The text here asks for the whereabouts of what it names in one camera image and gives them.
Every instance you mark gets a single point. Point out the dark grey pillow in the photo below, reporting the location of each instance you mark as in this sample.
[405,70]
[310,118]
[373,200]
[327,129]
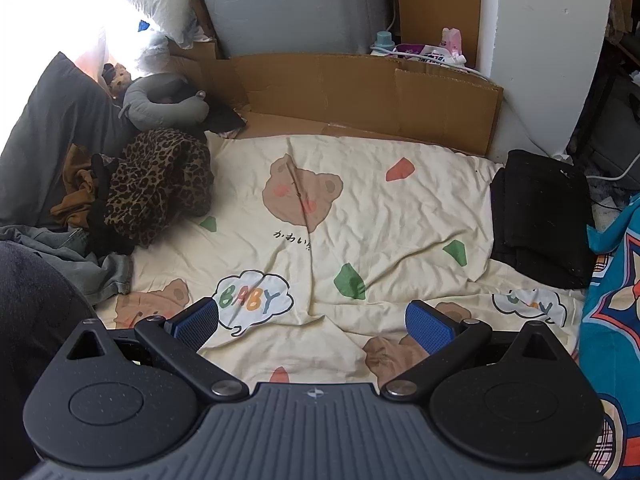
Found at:
[45,135]

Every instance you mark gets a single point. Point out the grey container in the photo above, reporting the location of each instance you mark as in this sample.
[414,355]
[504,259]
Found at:
[610,135]

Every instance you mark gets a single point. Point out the teal cartoon print blanket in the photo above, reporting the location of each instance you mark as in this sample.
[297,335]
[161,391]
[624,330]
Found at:
[615,310]

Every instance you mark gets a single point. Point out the white printed plastic bag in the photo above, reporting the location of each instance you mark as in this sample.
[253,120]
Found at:
[430,54]

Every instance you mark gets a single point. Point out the grey cushion panel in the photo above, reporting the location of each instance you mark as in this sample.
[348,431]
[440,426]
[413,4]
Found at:
[290,5]

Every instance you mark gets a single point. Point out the cream bear print blanket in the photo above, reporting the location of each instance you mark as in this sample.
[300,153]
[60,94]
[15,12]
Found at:
[350,200]

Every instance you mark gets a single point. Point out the pink bottle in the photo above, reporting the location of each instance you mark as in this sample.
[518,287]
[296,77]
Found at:
[451,41]

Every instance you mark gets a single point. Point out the small black cloth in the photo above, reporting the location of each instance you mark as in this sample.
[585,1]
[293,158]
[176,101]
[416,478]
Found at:
[225,120]

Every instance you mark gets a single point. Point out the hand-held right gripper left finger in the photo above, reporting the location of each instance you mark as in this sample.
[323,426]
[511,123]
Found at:
[196,322]

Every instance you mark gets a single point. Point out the brown garment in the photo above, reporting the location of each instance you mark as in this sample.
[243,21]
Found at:
[75,200]

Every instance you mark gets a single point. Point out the folded black clothes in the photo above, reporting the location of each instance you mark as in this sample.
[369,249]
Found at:
[540,210]

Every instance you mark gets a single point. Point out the leopard print skirt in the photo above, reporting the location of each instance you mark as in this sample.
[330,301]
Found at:
[160,175]

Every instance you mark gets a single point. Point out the grey neck pillow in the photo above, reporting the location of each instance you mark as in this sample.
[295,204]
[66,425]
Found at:
[150,115]

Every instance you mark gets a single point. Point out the creased cardboard sheet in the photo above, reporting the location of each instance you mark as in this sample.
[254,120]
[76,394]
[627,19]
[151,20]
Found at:
[325,85]

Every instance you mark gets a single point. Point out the teal bottle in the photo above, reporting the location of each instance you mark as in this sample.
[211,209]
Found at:
[384,42]

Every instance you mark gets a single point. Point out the black garment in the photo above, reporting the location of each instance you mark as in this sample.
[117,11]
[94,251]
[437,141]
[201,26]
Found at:
[107,235]

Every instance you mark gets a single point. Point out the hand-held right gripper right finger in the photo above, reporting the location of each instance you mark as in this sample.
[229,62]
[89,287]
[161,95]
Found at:
[429,327]

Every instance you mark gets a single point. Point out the blue jeans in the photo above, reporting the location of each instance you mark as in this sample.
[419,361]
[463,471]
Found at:
[75,265]

